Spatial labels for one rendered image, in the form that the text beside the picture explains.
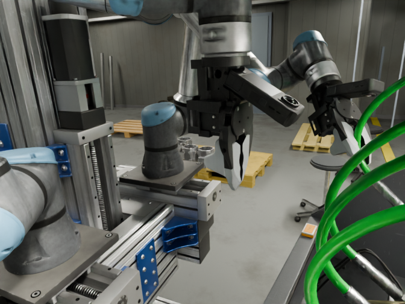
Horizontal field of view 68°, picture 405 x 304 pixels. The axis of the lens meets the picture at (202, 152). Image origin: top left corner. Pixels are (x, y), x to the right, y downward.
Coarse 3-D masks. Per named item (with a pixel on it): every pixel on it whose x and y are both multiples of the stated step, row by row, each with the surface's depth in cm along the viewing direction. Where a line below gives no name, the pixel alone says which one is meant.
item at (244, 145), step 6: (240, 138) 48; (246, 138) 48; (240, 144) 48; (246, 144) 49; (240, 150) 48; (246, 150) 49; (240, 156) 49; (246, 156) 49; (240, 162) 49; (246, 162) 50; (240, 168) 49; (240, 174) 49
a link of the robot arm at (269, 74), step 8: (176, 16) 83; (184, 16) 79; (192, 16) 77; (192, 24) 78; (256, 64) 71; (256, 72) 68; (264, 72) 70; (272, 72) 72; (272, 80) 71; (280, 80) 74; (280, 88) 75
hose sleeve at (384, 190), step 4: (380, 180) 60; (376, 184) 60; (380, 184) 59; (384, 184) 60; (376, 188) 60; (380, 188) 59; (384, 188) 59; (388, 188) 59; (380, 192) 60; (384, 192) 59; (388, 192) 59; (392, 192) 59; (384, 196) 59; (388, 196) 58; (392, 196) 58; (396, 196) 58; (388, 200) 59; (392, 200) 58; (396, 200) 58; (400, 200) 58; (392, 204) 58; (396, 204) 58; (400, 204) 57
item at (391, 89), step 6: (402, 78) 52; (396, 84) 53; (402, 84) 53; (384, 90) 55; (390, 90) 54; (396, 90) 54; (378, 96) 56; (384, 96) 55; (372, 102) 57; (378, 102) 56; (366, 108) 59; (372, 108) 58; (366, 114) 59; (360, 120) 60; (366, 120) 59; (360, 126) 60; (354, 132) 62; (360, 132) 61; (360, 138) 61; (366, 168) 61
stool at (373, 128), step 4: (368, 124) 329; (372, 128) 312; (376, 128) 311; (380, 128) 310; (372, 132) 304; (376, 132) 304; (380, 132) 306; (356, 168) 346; (360, 168) 332; (336, 172) 348; (352, 172) 337; (356, 172) 335; (360, 172) 333; (356, 176) 326; (352, 180) 319
